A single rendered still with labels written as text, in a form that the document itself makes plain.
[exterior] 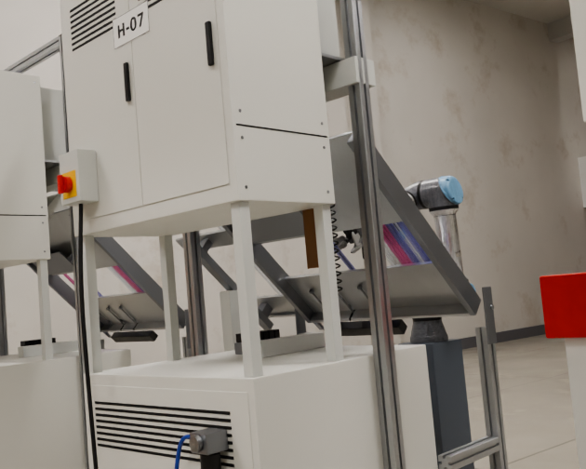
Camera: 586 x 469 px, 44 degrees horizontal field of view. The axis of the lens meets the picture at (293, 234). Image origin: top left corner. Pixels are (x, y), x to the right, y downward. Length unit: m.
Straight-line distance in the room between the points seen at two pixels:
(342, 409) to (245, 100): 0.76
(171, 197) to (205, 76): 0.30
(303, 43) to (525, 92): 8.44
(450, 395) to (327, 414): 1.29
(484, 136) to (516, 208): 1.02
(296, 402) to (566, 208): 9.05
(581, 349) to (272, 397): 0.81
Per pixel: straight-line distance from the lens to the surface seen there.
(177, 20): 1.81
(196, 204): 1.69
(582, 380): 1.99
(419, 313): 2.40
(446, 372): 2.96
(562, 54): 11.21
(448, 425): 2.98
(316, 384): 1.72
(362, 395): 1.84
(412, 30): 8.67
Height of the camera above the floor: 0.79
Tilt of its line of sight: 5 degrees up
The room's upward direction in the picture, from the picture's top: 5 degrees counter-clockwise
